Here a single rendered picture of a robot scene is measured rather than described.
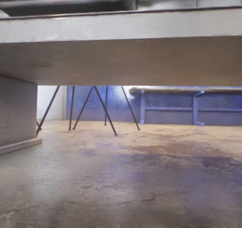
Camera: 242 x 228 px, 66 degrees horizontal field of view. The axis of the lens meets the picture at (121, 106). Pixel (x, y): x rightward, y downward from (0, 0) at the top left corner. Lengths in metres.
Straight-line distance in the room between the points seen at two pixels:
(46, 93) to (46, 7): 3.85
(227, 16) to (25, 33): 0.49
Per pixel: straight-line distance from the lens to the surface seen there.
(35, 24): 0.56
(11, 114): 1.16
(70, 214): 0.48
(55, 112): 4.27
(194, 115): 3.82
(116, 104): 3.89
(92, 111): 4.00
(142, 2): 0.70
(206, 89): 3.52
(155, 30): 0.48
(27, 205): 0.54
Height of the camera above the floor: 0.23
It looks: 1 degrees up
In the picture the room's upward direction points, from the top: 1 degrees clockwise
